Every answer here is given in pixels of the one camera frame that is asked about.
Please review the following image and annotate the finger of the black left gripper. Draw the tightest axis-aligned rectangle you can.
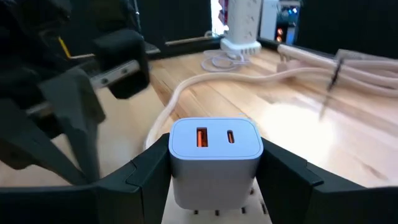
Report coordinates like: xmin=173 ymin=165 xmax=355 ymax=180
xmin=39 ymin=67 xmax=107 ymax=184
xmin=0 ymin=98 xmax=90 ymax=187

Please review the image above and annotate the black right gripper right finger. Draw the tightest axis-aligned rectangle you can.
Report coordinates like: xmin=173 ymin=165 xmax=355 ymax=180
xmin=254 ymin=136 xmax=398 ymax=224

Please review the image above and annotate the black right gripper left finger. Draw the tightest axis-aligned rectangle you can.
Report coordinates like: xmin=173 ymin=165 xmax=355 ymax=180
xmin=0 ymin=133 xmax=172 ymax=224

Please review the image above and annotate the lavender braided USB cable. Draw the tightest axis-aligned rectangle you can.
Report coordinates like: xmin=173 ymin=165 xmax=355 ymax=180
xmin=200 ymin=49 xmax=252 ymax=73

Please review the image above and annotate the light blue USB charger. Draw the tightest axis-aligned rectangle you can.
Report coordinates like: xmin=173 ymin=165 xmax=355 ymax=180
xmin=168 ymin=116 xmax=265 ymax=211

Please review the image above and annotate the white tower power strip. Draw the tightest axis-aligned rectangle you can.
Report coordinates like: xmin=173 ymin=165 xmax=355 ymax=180
xmin=219 ymin=0 xmax=263 ymax=57

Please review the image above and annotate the large black partition panel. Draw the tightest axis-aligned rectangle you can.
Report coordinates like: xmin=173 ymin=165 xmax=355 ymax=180
xmin=136 ymin=0 xmax=213 ymax=43

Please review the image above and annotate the desktop computer with lights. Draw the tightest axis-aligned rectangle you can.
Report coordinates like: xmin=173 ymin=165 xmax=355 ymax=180
xmin=274 ymin=4 xmax=300 ymax=45

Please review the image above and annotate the yellow extension cable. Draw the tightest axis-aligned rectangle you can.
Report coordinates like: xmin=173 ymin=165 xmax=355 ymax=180
xmin=58 ymin=36 xmax=73 ymax=59

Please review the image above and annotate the black velcro cable tie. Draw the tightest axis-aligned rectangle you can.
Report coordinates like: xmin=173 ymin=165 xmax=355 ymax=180
xmin=318 ymin=57 xmax=345 ymax=121

